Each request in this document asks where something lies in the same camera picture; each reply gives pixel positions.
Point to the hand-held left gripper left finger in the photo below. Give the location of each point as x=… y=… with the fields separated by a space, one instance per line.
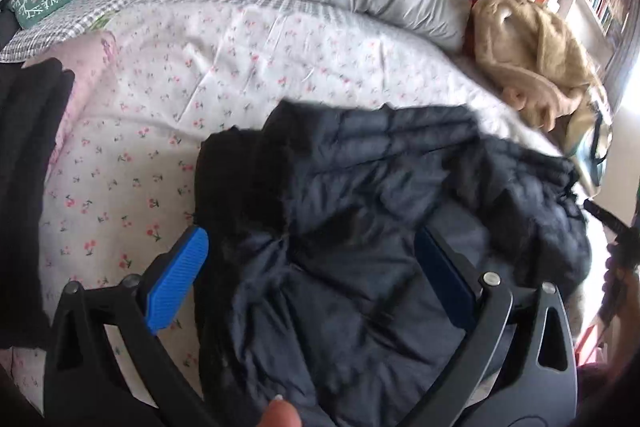
x=176 y=279

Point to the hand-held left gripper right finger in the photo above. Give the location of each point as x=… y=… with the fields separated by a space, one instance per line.
x=445 y=279

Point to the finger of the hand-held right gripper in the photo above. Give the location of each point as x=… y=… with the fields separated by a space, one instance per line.
x=602 y=214

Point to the dark navy quilted jacket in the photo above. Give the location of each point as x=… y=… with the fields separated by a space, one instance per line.
x=350 y=257

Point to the person's left hand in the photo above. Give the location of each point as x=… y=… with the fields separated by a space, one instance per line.
x=281 y=414

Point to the red object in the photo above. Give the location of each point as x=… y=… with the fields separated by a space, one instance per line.
x=589 y=341

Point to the white tote bag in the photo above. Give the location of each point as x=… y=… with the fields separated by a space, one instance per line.
x=595 y=142

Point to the black folded garment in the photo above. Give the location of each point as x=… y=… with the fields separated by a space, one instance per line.
x=25 y=207

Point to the cream fleece jacket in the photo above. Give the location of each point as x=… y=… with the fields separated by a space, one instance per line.
x=535 y=52

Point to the cherry print bed sheet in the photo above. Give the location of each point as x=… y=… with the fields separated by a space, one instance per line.
x=200 y=82

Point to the grey checked bed sheet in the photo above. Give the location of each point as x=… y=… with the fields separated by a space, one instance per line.
x=75 y=14

